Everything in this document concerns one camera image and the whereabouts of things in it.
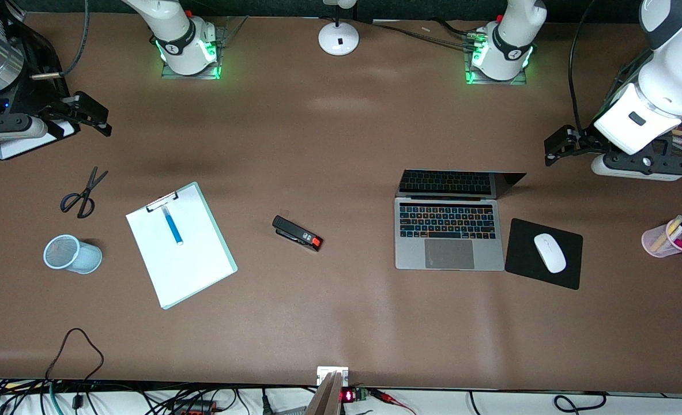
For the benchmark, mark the white bracket plate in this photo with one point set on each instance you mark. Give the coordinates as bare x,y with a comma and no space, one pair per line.
343,374

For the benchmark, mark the grey laptop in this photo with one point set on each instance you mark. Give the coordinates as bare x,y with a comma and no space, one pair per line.
450,253

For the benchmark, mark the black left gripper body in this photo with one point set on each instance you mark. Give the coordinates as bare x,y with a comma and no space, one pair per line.
585,140

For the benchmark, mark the teal clipboard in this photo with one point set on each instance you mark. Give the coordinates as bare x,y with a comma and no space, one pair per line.
226,249

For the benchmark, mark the red LED display module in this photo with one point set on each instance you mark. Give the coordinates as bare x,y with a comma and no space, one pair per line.
349,396

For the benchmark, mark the yellow pen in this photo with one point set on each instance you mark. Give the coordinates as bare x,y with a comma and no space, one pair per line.
666,233

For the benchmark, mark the blue marker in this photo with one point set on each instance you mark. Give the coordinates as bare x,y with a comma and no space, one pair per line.
173,227

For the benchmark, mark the grey mount post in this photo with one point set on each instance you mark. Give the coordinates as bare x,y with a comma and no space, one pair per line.
323,400

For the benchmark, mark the light blue mesh cup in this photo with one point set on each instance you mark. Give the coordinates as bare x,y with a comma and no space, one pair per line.
84,259

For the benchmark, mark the black mouse pad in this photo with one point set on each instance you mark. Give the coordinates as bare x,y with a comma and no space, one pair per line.
519,259

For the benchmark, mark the black blue scissors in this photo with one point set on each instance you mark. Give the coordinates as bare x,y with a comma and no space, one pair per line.
89,192

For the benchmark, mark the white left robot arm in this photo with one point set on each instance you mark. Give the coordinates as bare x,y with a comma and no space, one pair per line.
669,75

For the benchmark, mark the pink translucent pen cup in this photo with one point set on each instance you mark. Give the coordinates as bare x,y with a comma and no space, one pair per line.
649,238

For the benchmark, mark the white computer mouse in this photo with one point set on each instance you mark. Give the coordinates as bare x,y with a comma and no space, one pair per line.
550,253

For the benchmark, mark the black stapler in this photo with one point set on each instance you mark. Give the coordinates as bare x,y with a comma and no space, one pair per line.
294,232

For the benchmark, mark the white paper sheet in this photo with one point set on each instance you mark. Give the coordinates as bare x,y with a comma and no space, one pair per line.
185,259

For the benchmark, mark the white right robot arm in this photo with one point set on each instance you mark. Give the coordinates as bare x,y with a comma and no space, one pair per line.
182,34

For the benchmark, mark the white paper in tray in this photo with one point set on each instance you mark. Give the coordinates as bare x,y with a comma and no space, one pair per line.
23,147

